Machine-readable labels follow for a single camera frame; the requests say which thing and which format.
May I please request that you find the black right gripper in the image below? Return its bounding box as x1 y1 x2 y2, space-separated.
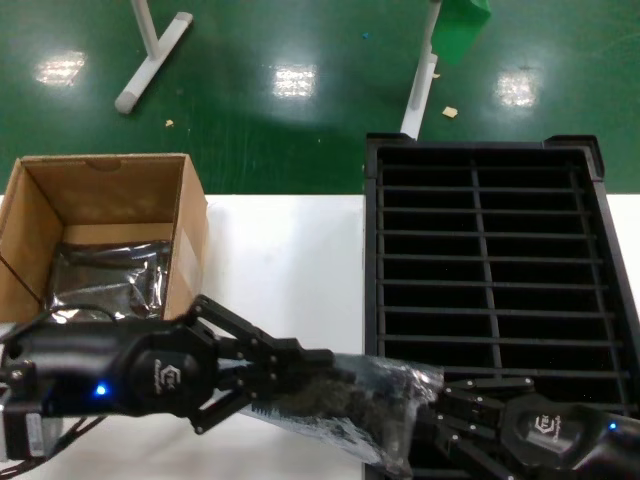
429 376 597 480

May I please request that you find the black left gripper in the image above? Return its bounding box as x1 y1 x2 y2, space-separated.
116 293 336 436

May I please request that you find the silver antistatic bag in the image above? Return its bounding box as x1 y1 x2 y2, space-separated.
43 239 174 321
244 352 447 477

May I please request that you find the black slotted plastic container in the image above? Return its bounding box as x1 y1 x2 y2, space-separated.
362 132 640 480

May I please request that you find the brown cardboard box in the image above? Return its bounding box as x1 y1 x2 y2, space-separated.
0 152 210 326

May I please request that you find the white metal table leg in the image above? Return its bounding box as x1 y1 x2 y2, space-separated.
114 0 195 115
399 0 444 141

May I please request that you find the green tablecloth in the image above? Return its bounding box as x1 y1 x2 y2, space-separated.
432 0 494 66

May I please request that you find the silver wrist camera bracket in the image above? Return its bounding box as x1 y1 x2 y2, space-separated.
0 399 65 462

